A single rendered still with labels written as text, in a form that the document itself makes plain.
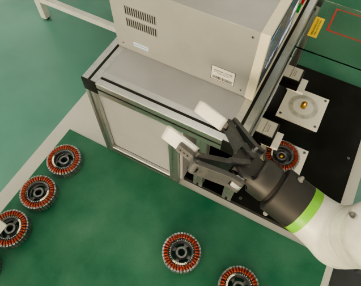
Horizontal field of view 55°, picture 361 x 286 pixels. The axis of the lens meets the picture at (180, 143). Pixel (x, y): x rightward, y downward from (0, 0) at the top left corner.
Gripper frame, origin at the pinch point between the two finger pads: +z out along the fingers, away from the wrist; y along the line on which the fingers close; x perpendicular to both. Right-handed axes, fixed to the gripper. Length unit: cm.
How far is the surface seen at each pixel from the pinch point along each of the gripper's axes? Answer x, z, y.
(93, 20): -74, 116, 134
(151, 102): -10.3, 12.1, 11.9
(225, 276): -40, -30, 10
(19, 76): -121, 132, 96
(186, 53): 1.8, 12.3, 19.6
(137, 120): -21.1, 14.8, 16.5
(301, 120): -14, -23, 63
